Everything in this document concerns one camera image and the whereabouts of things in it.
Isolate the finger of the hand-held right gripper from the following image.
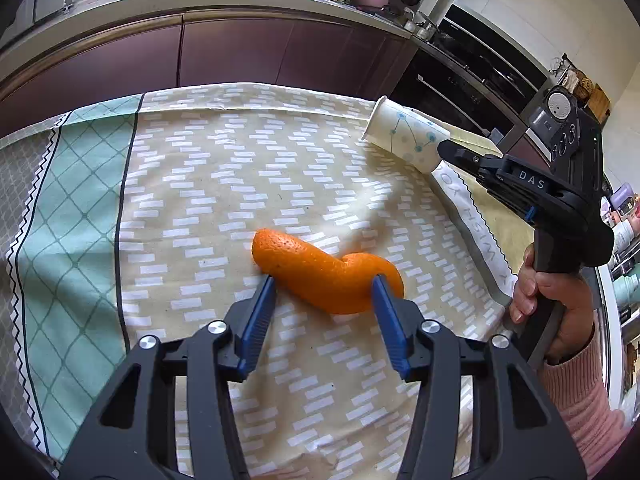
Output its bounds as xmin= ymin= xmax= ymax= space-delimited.
xmin=436 ymin=140 xmax=503 ymax=193

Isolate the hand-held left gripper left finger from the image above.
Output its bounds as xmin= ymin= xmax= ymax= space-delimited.
xmin=59 ymin=275 xmax=278 ymax=480

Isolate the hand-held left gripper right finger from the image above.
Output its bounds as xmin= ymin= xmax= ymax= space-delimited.
xmin=371 ymin=275 xmax=587 ymax=480

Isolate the white dotted paper cup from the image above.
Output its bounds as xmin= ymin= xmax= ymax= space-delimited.
xmin=360 ymin=96 xmax=452 ymax=175

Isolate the orange peel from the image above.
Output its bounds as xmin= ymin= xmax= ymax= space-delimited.
xmin=251 ymin=228 xmax=405 ymax=315

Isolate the person's right forearm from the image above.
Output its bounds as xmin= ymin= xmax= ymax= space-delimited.
xmin=537 ymin=325 xmax=636 ymax=480

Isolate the person's right hand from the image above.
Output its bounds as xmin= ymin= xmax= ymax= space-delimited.
xmin=509 ymin=244 xmax=596 ymax=363

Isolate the purple container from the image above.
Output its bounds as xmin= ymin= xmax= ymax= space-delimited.
xmin=612 ymin=182 xmax=640 ymax=216

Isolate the black built-in oven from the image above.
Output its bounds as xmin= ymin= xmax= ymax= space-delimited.
xmin=390 ymin=4 xmax=548 ymax=151

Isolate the pale green bottle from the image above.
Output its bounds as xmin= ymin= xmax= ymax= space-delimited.
xmin=612 ymin=275 xmax=640 ymax=311

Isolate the brown cardboard box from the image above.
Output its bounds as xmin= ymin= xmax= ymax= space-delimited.
xmin=585 ymin=82 xmax=612 ymax=121

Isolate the patterned tablecloth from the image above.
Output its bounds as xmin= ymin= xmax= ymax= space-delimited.
xmin=0 ymin=82 xmax=531 ymax=471

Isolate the dark red kitchen cabinet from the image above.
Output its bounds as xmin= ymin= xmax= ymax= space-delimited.
xmin=0 ymin=10 xmax=421 ymax=136

